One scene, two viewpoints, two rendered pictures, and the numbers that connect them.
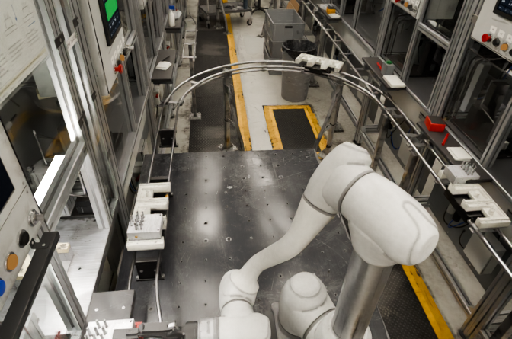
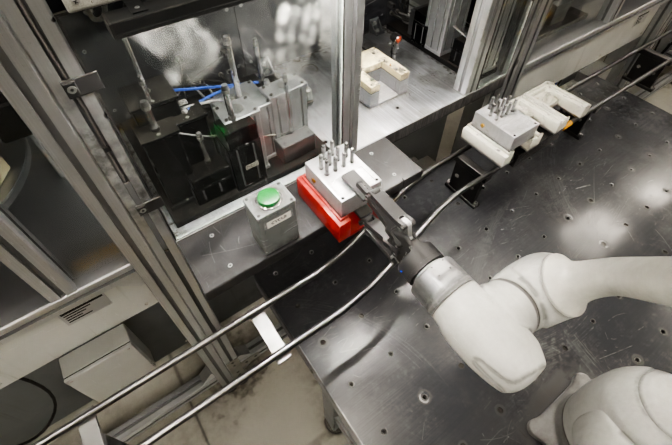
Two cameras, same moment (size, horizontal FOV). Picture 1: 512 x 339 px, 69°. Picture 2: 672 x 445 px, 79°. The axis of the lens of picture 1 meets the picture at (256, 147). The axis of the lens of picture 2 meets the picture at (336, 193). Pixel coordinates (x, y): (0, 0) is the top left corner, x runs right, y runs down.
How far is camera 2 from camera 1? 0.54 m
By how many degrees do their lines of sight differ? 46
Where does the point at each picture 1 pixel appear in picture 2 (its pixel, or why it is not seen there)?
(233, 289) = (534, 273)
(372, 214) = not seen: outside the picture
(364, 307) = not seen: outside the picture
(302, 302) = (638, 422)
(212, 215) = (612, 200)
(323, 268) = not seen: outside the picture
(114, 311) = (383, 169)
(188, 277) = (501, 233)
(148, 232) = (499, 129)
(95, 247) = (431, 101)
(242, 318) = (503, 316)
